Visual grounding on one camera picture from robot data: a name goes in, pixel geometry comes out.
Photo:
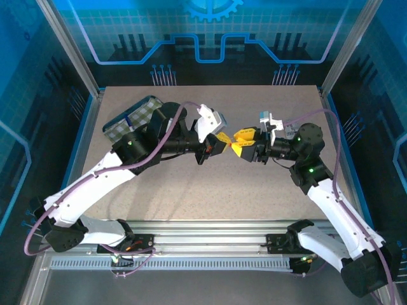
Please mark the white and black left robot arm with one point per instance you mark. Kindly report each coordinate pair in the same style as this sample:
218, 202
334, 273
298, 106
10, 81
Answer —
95, 187

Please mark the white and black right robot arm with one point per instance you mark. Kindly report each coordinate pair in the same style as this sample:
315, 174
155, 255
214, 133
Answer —
330, 206

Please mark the white grey printed packet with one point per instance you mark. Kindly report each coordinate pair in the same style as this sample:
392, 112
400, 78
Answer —
291, 130

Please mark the teal tray with checkered cloth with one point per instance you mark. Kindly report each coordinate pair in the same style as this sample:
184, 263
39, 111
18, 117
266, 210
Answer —
143, 109

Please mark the blue and white pen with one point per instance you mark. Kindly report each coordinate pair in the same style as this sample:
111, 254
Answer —
128, 123

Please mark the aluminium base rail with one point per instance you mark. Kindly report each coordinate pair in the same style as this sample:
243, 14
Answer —
206, 235

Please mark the aluminium frame post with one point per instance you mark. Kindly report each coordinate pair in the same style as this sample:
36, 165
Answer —
347, 51
73, 51

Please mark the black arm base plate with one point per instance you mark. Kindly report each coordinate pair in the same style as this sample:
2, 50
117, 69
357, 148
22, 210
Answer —
146, 243
273, 243

